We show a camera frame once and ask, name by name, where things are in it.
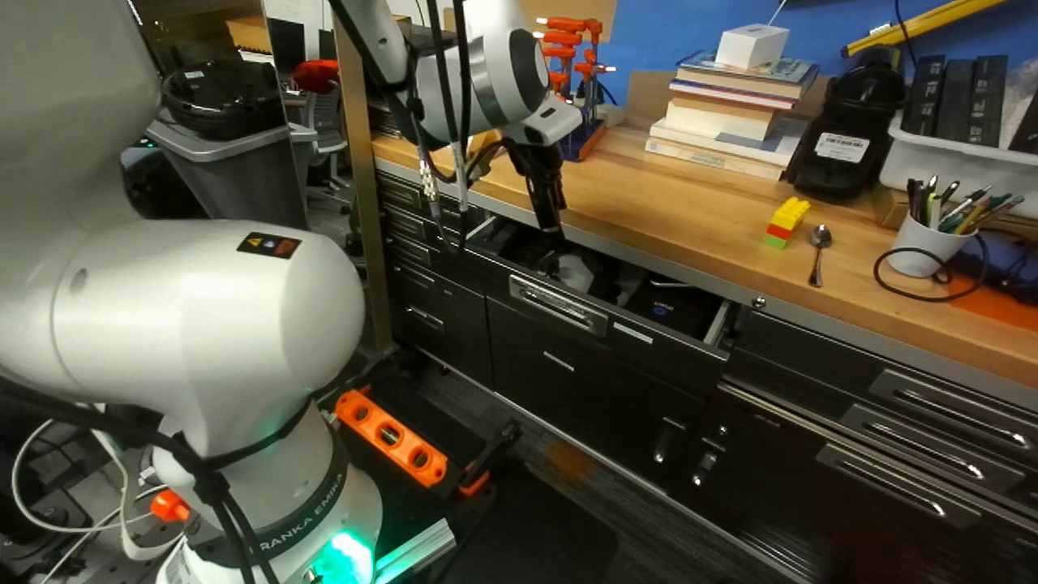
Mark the white plastic bin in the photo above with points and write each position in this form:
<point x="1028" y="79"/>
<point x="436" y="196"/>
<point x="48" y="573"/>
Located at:
<point x="975" y="168"/>

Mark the metal spoon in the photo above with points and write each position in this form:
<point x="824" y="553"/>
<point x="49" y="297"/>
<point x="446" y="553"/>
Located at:
<point x="818" y="237"/>

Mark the orange T-handle hex key set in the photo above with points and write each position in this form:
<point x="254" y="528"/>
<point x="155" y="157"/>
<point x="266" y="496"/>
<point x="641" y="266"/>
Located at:
<point x="572" y="50"/>

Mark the orange spirit level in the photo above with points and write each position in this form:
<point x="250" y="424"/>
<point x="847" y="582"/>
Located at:
<point x="396" y="442"/>

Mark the small white box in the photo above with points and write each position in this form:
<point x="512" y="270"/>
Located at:
<point x="752" y="46"/>

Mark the stack of books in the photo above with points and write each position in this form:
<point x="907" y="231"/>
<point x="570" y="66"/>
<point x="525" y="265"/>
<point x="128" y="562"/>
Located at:
<point x="737" y="117"/>

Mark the yellow level on wall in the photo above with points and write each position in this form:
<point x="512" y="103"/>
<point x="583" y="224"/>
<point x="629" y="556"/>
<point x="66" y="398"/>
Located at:
<point x="902" y="32"/>

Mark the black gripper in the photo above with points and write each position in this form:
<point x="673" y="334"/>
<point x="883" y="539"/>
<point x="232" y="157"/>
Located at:
<point x="541" y="171"/>

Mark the yellow red green block stack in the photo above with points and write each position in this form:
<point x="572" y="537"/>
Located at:
<point x="787" y="219"/>

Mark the black tool drawer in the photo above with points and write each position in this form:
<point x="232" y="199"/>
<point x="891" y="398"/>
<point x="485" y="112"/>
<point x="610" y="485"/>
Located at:
<point x="645" y="318"/>

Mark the grey trash bin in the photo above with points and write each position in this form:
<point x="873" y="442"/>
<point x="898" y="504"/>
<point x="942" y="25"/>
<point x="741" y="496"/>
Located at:
<point x="254" y="175"/>

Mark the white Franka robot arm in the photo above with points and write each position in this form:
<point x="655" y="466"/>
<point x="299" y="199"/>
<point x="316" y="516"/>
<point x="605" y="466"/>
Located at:
<point x="199" y="340"/>

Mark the white pen cup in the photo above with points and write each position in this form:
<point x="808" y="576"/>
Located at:
<point x="922" y="251"/>

